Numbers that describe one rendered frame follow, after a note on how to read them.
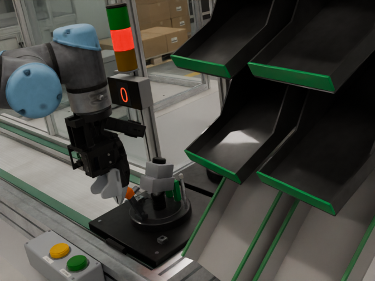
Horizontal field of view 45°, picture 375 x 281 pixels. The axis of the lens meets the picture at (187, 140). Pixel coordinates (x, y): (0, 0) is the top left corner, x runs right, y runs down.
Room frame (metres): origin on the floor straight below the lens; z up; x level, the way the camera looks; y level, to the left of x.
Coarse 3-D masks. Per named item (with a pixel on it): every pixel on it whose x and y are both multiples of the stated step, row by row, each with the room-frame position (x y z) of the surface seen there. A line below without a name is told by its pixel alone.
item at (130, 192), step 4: (128, 188) 0.84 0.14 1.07; (132, 188) 0.86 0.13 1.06; (136, 188) 0.85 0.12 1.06; (128, 192) 0.83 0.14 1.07; (132, 192) 0.84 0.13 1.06; (136, 192) 0.85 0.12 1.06; (128, 196) 0.83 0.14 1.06; (132, 196) 0.84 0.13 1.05; (128, 200) 0.85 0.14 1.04; (132, 200) 0.84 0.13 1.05; (136, 200) 0.85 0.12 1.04; (132, 204) 0.84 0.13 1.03; (136, 204) 0.85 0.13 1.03; (136, 208) 0.84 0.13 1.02; (140, 208) 0.85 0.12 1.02; (136, 212) 0.86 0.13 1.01; (140, 212) 0.85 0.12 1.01; (144, 212) 0.86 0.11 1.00
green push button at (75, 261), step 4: (76, 256) 0.78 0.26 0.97; (80, 256) 0.77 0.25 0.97; (84, 256) 0.77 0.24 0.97; (68, 260) 0.77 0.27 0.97; (72, 260) 0.76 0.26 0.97; (76, 260) 0.76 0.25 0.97; (80, 260) 0.76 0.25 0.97; (84, 260) 0.76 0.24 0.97; (68, 264) 0.75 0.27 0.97; (72, 264) 0.75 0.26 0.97; (76, 264) 0.75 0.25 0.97; (80, 264) 0.75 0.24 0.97; (84, 264) 0.75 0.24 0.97; (68, 268) 0.75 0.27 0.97; (72, 268) 0.74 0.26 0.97; (76, 268) 0.74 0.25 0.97; (80, 268) 0.74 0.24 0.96
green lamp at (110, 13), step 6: (126, 6) 1.11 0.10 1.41; (108, 12) 1.10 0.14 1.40; (114, 12) 1.09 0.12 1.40; (120, 12) 1.09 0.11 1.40; (126, 12) 1.10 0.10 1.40; (108, 18) 1.10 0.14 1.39; (114, 18) 1.09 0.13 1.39; (120, 18) 1.09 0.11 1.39; (126, 18) 1.10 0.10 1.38; (114, 24) 1.09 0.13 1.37; (120, 24) 1.09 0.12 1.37; (126, 24) 1.10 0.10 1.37
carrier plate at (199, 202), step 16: (144, 192) 1.01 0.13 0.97; (192, 192) 0.97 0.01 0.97; (128, 208) 0.94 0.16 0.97; (192, 208) 0.90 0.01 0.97; (96, 224) 0.89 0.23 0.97; (112, 224) 0.88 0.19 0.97; (128, 224) 0.87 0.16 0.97; (192, 224) 0.84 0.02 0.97; (128, 240) 0.81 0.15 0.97; (144, 240) 0.80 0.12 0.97; (176, 240) 0.78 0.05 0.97; (144, 256) 0.75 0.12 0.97; (160, 256) 0.74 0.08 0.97
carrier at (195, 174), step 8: (192, 168) 1.10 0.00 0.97; (200, 168) 1.10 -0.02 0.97; (176, 176) 1.07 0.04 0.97; (184, 176) 1.06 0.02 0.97; (192, 176) 1.06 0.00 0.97; (200, 176) 1.05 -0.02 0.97; (208, 176) 1.04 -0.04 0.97; (216, 176) 1.01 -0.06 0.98; (184, 184) 1.03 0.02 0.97; (192, 184) 1.01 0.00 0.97; (200, 184) 1.01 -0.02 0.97; (208, 184) 1.00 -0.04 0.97; (216, 184) 1.00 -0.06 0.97; (200, 192) 0.99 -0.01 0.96; (208, 192) 0.97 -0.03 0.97
